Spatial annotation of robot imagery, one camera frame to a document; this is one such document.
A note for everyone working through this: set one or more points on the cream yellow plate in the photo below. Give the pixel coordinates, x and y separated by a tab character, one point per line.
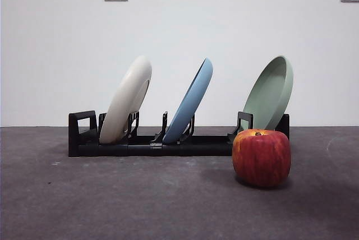
123	105

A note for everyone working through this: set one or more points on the red apple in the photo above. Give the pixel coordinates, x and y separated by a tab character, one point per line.
261	158

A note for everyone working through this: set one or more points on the blue plate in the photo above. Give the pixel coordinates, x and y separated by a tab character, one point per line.
190	102

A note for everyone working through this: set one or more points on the black plate rack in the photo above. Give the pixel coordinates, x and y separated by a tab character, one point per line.
202	148

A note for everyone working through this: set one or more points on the green plate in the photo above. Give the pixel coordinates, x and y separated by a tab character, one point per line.
266	94

